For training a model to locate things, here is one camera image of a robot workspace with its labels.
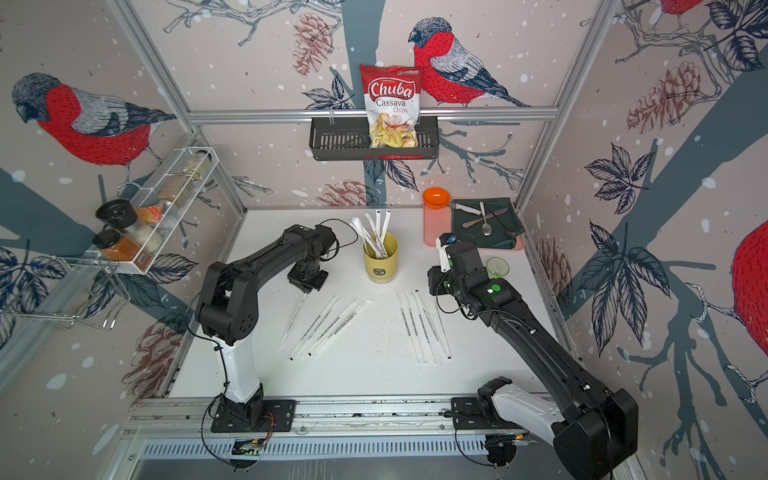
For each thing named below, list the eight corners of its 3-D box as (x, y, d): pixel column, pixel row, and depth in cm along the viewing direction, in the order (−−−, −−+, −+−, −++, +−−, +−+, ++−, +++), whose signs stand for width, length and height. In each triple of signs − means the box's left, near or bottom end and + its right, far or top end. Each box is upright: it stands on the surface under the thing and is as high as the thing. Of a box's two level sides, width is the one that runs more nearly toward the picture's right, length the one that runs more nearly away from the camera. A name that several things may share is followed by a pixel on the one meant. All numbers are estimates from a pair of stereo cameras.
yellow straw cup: (375, 290, 99) (372, 266, 87) (364, 268, 104) (360, 243, 93) (404, 277, 102) (405, 253, 90) (393, 256, 107) (392, 231, 96)
